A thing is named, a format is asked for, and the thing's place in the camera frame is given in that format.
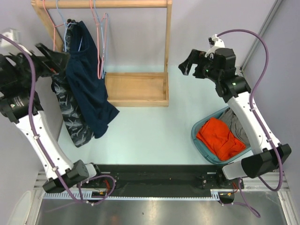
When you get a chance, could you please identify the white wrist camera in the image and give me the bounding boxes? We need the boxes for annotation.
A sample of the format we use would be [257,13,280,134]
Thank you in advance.
[0,28,21,48]
[205,34,225,58]

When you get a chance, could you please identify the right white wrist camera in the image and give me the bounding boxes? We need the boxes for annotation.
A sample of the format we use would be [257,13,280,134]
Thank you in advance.
[205,34,225,58]

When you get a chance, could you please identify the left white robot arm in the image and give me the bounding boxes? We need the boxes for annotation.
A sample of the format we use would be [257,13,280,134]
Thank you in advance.
[0,43,104,193]

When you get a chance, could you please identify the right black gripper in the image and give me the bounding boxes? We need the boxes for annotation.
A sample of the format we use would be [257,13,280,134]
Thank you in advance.
[178,49,221,83]

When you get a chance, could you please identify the wooden clothes rack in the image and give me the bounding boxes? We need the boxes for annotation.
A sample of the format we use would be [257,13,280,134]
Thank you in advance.
[31,0,173,107]

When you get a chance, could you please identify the aluminium frame post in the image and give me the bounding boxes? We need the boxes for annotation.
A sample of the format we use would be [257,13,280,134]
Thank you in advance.
[240,0,284,72]

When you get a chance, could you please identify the navy blue shorts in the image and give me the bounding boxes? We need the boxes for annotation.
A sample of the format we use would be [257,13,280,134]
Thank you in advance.
[66,21,119,139]

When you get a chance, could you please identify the light blue wire hanger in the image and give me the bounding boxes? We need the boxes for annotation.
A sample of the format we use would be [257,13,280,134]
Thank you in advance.
[93,0,109,78]

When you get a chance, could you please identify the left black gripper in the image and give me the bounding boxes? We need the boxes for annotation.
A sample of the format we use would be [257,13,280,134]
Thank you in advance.
[11,43,70,85]

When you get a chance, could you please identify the teal plastic basket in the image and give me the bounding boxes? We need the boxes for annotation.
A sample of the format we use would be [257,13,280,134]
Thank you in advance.
[191,107,251,165]

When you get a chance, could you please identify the dark leaf-pattern shorts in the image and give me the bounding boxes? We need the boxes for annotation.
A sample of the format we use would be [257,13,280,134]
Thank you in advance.
[51,19,94,148]

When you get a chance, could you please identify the pink hanger holding patterned shorts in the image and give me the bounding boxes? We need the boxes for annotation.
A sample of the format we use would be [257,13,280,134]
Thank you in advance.
[42,0,68,52]

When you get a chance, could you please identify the orange shorts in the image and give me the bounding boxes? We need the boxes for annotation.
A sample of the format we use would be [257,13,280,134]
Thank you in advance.
[196,117,246,161]

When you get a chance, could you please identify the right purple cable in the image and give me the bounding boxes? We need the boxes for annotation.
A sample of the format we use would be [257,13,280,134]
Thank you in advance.
[217,29,283,218]

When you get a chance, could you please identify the grey shorts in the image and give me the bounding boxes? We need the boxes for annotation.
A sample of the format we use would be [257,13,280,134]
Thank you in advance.
[219,108,250,145]

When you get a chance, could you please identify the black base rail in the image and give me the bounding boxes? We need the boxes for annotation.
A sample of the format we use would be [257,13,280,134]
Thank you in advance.
[84,165,244,199]

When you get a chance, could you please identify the pink wire hanger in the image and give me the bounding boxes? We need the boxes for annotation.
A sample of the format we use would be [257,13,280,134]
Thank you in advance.
[90,0,109,80]

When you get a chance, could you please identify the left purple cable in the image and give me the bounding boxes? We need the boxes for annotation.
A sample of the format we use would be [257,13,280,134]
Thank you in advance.
[0,34,117,204]

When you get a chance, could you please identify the purple cable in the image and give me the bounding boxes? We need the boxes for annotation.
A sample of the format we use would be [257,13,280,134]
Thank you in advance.
[0,34,117,204]
[217,29,283,218]

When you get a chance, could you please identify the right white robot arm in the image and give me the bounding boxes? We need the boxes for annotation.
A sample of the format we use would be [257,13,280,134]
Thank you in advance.
[179,48,292,188]

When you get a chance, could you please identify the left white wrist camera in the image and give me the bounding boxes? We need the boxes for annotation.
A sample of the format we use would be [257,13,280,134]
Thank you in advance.
[0,28,21,48]

